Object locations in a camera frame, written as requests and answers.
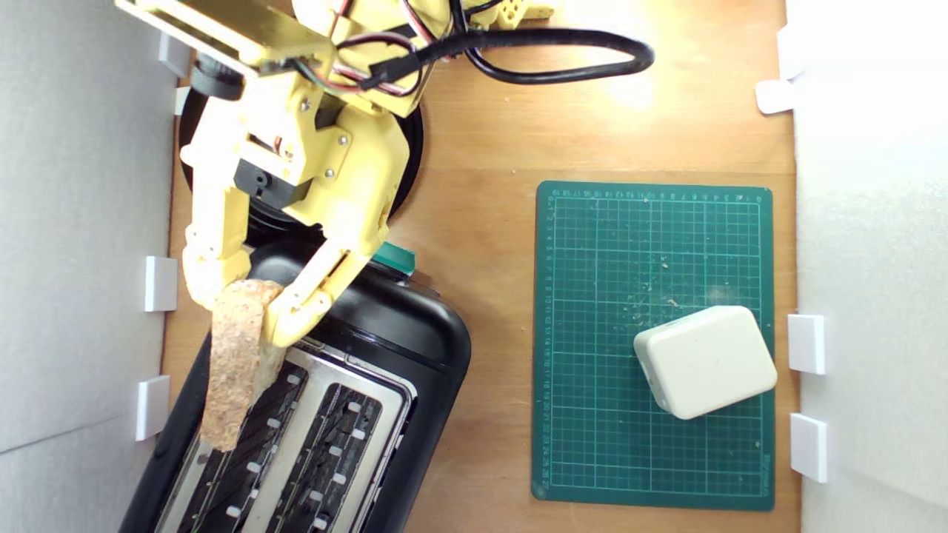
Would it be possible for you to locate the brown bread slice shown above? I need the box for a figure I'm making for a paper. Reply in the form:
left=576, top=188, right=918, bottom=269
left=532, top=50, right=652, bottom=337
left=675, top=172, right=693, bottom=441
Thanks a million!
left=199, top=278, right=289, bottom=453

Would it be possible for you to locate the green toaster lever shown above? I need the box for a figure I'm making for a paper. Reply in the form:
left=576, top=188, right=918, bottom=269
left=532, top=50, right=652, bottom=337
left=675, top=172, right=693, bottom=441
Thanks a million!
left=370, top=241, right=417, bottom=278

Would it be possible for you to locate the black two-slot toaster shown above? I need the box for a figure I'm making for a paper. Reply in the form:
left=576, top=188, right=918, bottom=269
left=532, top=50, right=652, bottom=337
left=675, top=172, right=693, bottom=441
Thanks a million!
left=118, top=238, right=473, bottom=533

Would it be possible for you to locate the black plate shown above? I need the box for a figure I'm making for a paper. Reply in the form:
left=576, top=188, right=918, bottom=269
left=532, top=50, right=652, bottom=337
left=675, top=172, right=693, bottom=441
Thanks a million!
left=178, top=87, right=425, bottom=249

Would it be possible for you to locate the green cutting mat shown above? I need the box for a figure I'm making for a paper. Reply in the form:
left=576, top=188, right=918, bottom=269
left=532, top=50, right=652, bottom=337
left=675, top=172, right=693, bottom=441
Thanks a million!
left=531, top=181, right=775, bottom=512

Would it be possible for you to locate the white block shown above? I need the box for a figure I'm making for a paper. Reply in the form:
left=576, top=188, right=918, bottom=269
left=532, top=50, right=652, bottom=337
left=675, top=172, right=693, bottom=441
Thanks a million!
left=633, top=305, right=778, bottom=420

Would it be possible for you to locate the yellow wrist camera mount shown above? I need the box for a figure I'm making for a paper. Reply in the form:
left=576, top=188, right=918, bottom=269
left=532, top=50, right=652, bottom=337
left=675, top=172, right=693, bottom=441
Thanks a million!
left=115, top=0, right=336, bottom=101

